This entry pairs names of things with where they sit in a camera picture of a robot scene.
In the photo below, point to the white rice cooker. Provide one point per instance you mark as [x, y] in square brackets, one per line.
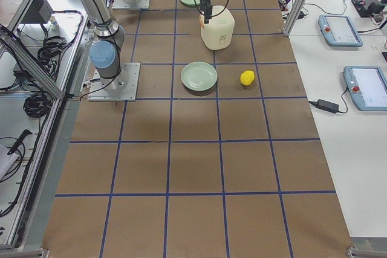
[217, 34]

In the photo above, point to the green plate right side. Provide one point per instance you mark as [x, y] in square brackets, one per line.
[199, 76]

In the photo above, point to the yellow toy pepper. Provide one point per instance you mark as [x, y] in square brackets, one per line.
[247, 77]

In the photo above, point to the upper teach pendant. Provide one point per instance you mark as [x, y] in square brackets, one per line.
[339, 31]

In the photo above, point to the teach pendant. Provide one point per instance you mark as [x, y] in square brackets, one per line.
[367, 87]
[339, 31]

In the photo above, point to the black power adapter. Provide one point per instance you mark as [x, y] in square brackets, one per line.
[327, 106]

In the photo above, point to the lower teach pendant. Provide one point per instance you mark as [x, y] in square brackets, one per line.
[367, 87]

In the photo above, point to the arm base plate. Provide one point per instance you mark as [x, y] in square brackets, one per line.
[120, 5]
[124, 87]

